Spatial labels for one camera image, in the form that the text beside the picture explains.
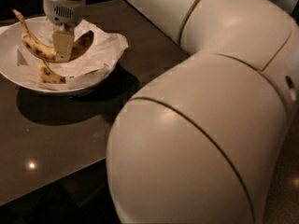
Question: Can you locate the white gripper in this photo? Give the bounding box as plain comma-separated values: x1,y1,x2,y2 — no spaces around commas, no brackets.
43,0,86,63

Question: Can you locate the spotted yellow banana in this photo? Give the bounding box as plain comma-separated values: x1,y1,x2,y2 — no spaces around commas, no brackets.
38,60,66,84
12,9,94,63

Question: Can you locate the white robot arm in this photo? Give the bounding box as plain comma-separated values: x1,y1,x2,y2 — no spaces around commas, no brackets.
107,0,299,224

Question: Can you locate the white bowl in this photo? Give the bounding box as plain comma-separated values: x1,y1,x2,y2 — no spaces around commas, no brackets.
0,15,118,97

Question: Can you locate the white paper liner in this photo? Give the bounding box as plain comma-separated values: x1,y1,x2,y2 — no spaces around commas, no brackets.
0,17,129,91

